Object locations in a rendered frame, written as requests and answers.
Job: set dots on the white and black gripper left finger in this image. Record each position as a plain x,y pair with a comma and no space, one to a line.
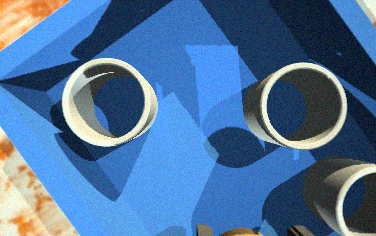
204,230

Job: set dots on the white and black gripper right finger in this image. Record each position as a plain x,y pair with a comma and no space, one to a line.
298,230

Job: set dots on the blue crate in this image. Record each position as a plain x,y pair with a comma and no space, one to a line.
198,163

